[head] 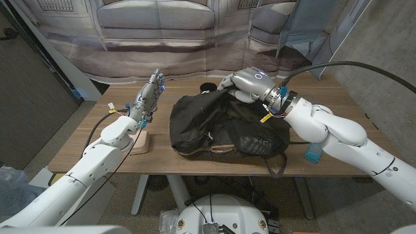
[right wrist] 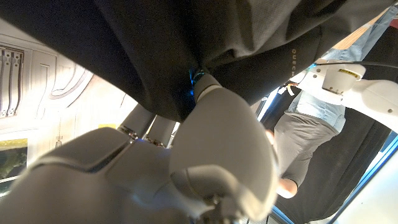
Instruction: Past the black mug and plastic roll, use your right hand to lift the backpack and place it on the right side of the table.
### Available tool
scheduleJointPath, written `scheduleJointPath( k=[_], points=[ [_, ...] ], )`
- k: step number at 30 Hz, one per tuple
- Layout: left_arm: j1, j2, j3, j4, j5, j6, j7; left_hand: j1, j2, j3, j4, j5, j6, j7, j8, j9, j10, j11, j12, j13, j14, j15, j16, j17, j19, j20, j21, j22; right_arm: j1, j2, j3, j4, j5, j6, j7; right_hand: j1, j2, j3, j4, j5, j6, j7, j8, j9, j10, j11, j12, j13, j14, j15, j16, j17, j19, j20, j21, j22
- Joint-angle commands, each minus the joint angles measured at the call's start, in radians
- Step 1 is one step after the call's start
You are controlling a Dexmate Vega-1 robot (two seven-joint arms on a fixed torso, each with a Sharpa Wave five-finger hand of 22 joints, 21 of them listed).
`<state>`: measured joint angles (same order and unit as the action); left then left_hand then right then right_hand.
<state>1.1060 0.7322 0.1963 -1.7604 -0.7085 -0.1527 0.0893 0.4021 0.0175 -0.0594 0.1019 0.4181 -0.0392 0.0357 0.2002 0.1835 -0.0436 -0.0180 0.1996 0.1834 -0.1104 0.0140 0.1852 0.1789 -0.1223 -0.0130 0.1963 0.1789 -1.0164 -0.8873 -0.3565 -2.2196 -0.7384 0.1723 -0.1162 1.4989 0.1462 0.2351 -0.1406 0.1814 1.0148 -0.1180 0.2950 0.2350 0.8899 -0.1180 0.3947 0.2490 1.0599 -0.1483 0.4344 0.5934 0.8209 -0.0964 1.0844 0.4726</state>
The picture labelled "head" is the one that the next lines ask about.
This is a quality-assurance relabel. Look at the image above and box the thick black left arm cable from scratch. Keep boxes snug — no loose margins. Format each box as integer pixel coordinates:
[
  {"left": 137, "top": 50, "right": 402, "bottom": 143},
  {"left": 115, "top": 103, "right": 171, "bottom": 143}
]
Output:
[{"left": 83, "top": 110, "right": 131, "bottom": 157}]

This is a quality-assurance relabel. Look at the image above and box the clear plastic bag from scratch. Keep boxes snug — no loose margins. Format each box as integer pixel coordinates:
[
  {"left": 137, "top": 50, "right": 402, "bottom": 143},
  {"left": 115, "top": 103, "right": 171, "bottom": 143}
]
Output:
[{"left": 159, "top": 209, "right": 181, "bottom": 234}]

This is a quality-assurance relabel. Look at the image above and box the black equipment box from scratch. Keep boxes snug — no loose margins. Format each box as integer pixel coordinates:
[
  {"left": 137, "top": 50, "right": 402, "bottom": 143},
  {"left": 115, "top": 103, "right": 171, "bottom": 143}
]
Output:
[{"left": 246, "top": 191, "right": 280, "bottom": 234}]

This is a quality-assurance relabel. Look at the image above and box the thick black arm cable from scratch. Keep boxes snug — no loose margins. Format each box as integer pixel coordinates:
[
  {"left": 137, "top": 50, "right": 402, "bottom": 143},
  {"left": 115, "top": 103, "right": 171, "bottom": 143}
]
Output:
[
  {"left": 83, "top": 110, "right": 131, "bottom": 157},
  {"left": 279, "top": 60, "right": 416, "bottom": 95}
]

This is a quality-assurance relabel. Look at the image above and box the clear plastic bin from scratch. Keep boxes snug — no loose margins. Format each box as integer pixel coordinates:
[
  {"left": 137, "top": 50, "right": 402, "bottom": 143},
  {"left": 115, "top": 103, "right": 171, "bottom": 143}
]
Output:
[{"left": 0, "top": 165, "right": 29, "bottom": 185}]

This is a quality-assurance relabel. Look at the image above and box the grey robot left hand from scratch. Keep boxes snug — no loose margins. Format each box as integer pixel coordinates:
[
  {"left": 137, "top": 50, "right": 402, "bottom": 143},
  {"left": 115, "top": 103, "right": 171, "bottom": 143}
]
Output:
[{"left": 129, "top": 68, "right": 166, "bottom": 127}]

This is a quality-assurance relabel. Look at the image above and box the black mug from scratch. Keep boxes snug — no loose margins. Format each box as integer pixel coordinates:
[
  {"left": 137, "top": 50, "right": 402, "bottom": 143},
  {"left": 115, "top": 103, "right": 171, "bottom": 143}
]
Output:
[{"left": 199, "top": 82, "right": 218, "bottom": 95}]

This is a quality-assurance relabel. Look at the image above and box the white table centre column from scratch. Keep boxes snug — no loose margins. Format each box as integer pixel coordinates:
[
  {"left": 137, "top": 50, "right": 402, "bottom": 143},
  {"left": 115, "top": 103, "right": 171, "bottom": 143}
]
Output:
[{"left": 166, "top": 174, "right": 192, "bottom": 212}]

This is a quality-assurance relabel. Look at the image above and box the white backdrop stand post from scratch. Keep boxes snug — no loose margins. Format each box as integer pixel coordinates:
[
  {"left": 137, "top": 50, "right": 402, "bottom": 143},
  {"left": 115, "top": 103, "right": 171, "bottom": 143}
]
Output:
[{"left": 9, "top": 0, "right": 103, "bottom": 102}]

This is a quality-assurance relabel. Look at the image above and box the person's leg in jeans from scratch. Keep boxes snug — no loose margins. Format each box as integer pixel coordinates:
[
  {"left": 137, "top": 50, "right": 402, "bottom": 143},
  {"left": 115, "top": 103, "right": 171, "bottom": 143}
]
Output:
[{"left": 0, "top": 180, "right": 46, "bottom": 217}]

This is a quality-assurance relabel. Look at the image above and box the white slanted table leg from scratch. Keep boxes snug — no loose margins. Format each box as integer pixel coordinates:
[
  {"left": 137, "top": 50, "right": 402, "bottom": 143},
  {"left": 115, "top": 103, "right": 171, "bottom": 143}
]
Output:
[{"left": 131, "top": 174, "right": 150, "bottom": 216}]

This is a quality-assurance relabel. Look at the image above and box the small teal box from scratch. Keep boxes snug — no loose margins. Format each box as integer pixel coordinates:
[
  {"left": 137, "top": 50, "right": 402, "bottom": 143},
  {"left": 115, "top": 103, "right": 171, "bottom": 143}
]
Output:
[{"left": 304, "top": 142, "right": 324, "bottom": 164}]

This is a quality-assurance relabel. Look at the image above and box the printed sofa room backdrop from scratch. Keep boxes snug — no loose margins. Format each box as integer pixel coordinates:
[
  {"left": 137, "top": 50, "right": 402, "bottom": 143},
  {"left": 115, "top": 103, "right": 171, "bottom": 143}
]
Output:
[{"left": 19, "top": 0, "right": 373, "bottom": 85}]

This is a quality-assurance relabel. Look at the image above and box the grey slanted table leg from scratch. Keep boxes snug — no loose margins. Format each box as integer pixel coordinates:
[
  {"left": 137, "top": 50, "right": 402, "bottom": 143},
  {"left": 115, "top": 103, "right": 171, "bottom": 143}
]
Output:
[{"left": 294, "top": 177, "right": 315, "bottom": 220}]

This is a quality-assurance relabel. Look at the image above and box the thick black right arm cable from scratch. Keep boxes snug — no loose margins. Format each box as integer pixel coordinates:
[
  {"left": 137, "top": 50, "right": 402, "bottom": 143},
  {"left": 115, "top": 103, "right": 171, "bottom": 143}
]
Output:
[{"left": 279, "top": 60, "right": 416, "bottom": 95}]

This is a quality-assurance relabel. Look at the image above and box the black backpack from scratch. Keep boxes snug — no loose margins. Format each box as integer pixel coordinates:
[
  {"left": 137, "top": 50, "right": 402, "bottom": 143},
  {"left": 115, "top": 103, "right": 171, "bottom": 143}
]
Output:
[{"left": 168, "top": 88, "right": 311, "bottom": 179}]

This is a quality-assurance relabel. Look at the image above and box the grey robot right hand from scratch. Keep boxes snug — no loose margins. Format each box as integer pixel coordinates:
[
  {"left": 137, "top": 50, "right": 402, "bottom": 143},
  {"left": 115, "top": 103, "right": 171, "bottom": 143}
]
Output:
[{"left": 216, "top": 66, "right": 278, "bottom": 105}]

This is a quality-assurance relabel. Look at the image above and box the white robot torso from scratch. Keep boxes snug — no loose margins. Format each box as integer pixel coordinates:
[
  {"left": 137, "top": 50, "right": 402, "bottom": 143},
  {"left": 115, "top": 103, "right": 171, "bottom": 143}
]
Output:
[{"left": 174, "top": 194, "right": 270, "bottom": 234}]

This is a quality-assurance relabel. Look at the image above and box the black door handle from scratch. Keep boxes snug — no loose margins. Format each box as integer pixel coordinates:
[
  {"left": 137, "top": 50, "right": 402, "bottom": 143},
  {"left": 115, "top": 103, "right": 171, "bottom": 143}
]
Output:
[{"left": 0, "top": 27, "right": 19, "bottom": 42}]

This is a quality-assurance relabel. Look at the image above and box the black round floor fan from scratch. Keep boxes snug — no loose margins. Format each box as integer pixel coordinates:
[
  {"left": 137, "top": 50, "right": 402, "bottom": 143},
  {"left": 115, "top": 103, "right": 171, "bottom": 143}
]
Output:
[{"left": 146, "top": 175, "right": 170, "bottom": 192}]

